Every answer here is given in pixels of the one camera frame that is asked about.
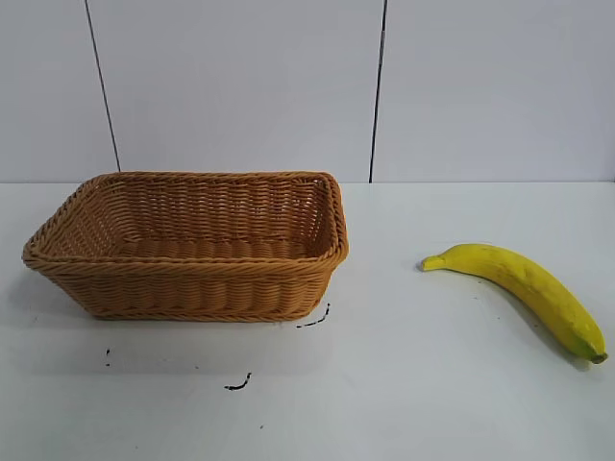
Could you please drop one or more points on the yellow banana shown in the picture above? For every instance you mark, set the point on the yellow banana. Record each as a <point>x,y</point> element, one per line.
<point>533,283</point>

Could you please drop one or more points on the tan woven wicker basket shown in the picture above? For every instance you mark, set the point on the tan woven wicker basket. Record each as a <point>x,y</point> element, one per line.
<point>192,288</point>

